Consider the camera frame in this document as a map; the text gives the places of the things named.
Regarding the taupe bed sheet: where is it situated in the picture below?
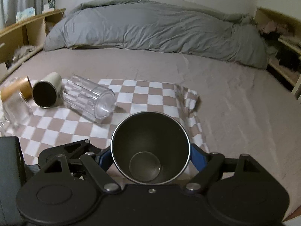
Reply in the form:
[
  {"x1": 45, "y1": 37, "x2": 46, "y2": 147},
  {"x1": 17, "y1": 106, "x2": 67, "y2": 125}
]
[{"x1": 3, "y1": 48, "x2": 301, "y2": 215}]

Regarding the grey curtain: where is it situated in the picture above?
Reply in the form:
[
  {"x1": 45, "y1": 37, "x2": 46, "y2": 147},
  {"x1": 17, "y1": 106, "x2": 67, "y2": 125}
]
[{"x1": 1, "y1": 0, "x2": 43, "y2": 30}]

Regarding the brown white checkered cloth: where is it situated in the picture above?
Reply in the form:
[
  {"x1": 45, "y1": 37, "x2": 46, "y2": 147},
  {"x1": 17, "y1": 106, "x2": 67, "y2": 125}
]
[{"x1": 1, "y1": 76, "x2": 208, "y2": 165}]

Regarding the wooden shelf unit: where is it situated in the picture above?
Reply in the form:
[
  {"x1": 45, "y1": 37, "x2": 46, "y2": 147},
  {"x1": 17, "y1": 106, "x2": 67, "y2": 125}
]
[
  {"x1": 1, "y1": 8, "x2": 65, "y2": 82},
  {"x1": 254, "y1": 7, "x2": 300, "y2": 101}
]

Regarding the clothes pile on shelf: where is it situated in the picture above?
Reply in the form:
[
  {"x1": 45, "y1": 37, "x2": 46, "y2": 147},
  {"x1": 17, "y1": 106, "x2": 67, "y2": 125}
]
[{"x1": 259, "y1": 21, "x2": 291, "y2": 40}]

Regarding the grey duvet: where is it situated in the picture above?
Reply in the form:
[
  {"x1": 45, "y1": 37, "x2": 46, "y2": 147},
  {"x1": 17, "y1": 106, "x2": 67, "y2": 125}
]
[{"x1": 43, "y1": 0, "x2": 268, "y2": 69}]

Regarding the right wooden shelf unit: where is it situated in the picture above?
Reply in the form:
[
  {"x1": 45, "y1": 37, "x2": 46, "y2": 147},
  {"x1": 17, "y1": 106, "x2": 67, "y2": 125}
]
[{"x1": 254, "y1": 7, "x2": 300, "y2": 101}]

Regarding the white cup brown sleeve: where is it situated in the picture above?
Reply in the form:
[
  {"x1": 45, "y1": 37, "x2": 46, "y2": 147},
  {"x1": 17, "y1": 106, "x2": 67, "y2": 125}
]
[{"x1": 111, "y1": 111, "x2": 191, "y2": 185}]

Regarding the tissue pack on shelf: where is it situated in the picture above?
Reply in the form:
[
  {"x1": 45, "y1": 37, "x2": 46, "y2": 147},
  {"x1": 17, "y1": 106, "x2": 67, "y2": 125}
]
[{"x1": 16, "y1": 7, "x2": 35, "y2": 23}]

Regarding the clear ribbed plastic tumbler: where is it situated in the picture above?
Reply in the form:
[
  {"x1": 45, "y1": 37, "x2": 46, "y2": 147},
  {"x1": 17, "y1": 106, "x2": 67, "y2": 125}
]
[{"x1": 60, "y1": 75, "x2": 116, "y2": 122}]

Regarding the green glass bottle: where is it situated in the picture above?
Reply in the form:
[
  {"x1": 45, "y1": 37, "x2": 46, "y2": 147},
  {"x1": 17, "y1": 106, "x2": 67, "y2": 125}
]
[{"x1": 48, "y1": 0, "x2": 56, "y2": 10}]

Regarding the left wooden shelf unit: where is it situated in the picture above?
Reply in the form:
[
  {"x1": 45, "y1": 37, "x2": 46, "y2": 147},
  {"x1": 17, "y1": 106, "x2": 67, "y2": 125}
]
[{"x1": 1, "y1": 8, "x2": 65, "y2": 82}]

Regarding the cream cup black interior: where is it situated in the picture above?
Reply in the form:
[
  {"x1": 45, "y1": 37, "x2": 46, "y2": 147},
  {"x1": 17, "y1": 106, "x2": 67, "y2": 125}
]
[{"x1": 32, "y1": 72, "x2": 62, "y2": 109}]

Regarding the glass jar wooden lid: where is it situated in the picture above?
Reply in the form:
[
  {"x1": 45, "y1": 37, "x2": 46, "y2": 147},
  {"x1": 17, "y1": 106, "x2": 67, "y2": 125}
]
[{"x1": 1, "y1": 76, "x2": 33, "y2": 132}]

